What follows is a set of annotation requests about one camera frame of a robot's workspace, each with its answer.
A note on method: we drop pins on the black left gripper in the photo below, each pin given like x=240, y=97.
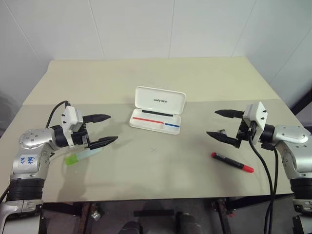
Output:
x=81, y=139

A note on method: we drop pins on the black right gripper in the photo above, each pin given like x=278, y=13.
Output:
x=247, y=131

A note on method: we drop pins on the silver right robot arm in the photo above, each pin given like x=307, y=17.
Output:
x=290, y=136

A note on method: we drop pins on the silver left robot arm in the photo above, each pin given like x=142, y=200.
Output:
x=31, y=143

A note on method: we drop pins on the white open pencil case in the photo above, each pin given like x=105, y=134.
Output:
x=158, y=114

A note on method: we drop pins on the translucent pen with green cap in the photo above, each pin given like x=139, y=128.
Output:
x=80, y=156

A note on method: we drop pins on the red and black marker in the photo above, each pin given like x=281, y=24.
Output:
x=231, y=162

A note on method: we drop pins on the rusty table leg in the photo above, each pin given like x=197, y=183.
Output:
x=223, y=217
x=87, y=217

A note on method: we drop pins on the black bar under table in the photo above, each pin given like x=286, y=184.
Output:
x=153, y=213

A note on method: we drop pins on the dark rounded shape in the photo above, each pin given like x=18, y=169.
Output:
x=130, y=228
x=185, y=223

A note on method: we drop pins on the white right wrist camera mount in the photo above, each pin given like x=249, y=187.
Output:
x=257, y=114

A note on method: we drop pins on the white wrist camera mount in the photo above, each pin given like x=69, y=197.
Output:
x=69, y=122
x=257, y=114

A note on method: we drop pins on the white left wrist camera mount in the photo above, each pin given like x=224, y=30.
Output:
x=69, y=122

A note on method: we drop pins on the black metal frame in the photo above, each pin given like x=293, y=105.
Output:
x=302, y=100

